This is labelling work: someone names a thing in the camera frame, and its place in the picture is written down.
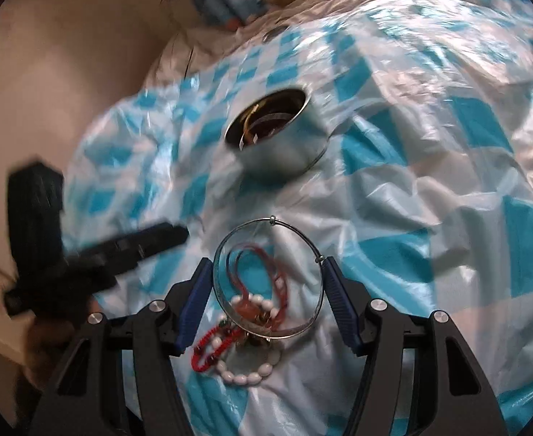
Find round metal tin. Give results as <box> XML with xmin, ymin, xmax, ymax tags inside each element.
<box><xmin>223</xmin><ymin>88</ymin><xmax>328</xmax><ymax>178</ymax></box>

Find orange stone pendant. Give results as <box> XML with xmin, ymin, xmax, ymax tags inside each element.
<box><xmin>238</xmin><ymin>303</ymin><xmax>271</xmax><ymax>328</ymax></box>

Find red braided beaded bracelet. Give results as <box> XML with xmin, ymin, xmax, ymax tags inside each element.
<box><xmin>191</xmin><ymin>320</ymin><xmax>244</xmax><ymax>373</ymax></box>

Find blue white checkered plastic sheet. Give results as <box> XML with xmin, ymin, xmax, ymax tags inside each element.
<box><xmin>64</xmin><ymin>0</ymin><xmax>533</xmax><ymax>436</ymax></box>

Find silver bangle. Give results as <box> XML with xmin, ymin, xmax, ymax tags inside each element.
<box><xmin>213</xmin><ymin>217</ymin><xmax>326</xmax><ymax>339</ymax></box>

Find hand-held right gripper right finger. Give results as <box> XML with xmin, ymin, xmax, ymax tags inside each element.
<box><xmin>322</xmin><ymin>257</ymin><xmax>505</xmax><ymax>436</ymax></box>

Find red cord bracelet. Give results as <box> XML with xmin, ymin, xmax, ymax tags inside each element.
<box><xmin>225</xmin><ymin>242</ymin><xmax>291</xmax><ymax>319</ymax></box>

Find white oval bead bracelet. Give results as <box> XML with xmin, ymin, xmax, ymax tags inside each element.
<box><xmin>213</xmin><ymin>352</ymin><xmax>278</xmax><ymax>388</ymax></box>

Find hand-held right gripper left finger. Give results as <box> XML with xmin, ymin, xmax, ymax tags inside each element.
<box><xmin>28</xmin><ymin>258</ymin><xmax>213</xmax><ymax>436</ymax></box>

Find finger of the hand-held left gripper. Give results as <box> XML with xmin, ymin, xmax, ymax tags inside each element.
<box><xmin>7</xmin><ymin>159</ymin><xmax>65</xmax><ymax>282</ymax></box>
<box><xmin>73</xmin><ymin>222</ymin><xmax>190</xmax><ymax>278</ymax></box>

